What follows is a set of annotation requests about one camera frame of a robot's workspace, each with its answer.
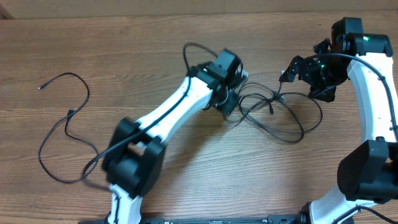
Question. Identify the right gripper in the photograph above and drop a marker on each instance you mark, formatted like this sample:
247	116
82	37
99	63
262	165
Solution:
327	94

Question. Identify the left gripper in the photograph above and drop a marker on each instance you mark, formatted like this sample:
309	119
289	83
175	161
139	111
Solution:
230	104

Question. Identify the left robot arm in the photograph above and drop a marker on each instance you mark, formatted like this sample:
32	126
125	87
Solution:
134	158

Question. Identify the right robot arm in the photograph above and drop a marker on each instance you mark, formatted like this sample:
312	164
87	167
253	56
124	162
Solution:
368	175

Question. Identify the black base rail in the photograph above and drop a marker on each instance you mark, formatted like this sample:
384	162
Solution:
270	219

